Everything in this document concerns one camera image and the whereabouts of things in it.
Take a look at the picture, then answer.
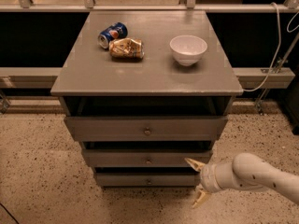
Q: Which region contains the metal railing frame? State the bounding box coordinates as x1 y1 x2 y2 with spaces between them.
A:
0 0 299 115

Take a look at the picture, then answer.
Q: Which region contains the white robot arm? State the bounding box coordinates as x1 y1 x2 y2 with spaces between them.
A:
185 153 299 208

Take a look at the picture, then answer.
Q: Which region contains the grey middle drawer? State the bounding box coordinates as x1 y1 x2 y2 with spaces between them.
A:
82 149 212 167

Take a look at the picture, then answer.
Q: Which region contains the grey top drawer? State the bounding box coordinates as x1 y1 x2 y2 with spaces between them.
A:
64 116 227 142

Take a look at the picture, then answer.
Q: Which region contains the crushed gold can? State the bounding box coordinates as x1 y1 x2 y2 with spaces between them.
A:
109 38 144 59

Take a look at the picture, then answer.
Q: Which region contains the grey drawer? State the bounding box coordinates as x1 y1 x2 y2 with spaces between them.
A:
95 173 199 187
64 116 227 142
82 149 212 167

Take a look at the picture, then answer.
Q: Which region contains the white cable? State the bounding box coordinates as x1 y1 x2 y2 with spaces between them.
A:
242 1 299 93

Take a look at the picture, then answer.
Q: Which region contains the grey wooden drawer cabinet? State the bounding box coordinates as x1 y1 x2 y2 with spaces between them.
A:
51 11 242 178

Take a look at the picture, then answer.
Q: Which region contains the grey bottom drawer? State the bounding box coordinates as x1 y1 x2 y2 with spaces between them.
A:
95 173 199 187

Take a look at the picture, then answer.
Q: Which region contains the white ceramic bowl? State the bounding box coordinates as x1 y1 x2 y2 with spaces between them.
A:
169 35 207 66

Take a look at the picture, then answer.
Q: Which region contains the black cable on floor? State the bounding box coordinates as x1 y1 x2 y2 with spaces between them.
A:
0 203 20 224

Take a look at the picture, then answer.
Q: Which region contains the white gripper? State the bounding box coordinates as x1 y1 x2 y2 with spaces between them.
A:
185 158 222 208

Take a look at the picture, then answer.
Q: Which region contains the blue pepsi can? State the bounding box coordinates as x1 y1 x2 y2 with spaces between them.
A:
98 22 128 49

